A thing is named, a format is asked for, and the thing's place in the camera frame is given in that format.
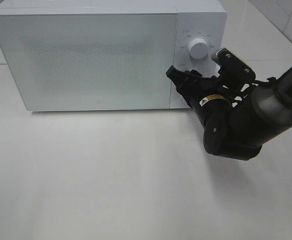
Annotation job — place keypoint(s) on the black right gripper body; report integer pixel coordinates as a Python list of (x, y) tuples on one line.
[(209, 97)]

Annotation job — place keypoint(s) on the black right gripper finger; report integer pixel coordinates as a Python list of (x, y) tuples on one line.
[(175, 75), (193, 73)]

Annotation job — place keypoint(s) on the white microwave door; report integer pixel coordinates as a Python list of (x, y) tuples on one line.
[(90, 62)]

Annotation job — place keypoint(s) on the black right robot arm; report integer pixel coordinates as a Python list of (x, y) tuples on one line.
[(237, 112)]

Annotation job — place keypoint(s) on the white upper power knob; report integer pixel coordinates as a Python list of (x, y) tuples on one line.
[(198, 48)]

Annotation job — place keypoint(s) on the white microwave oven body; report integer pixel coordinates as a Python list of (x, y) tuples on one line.
[(195, 19)]

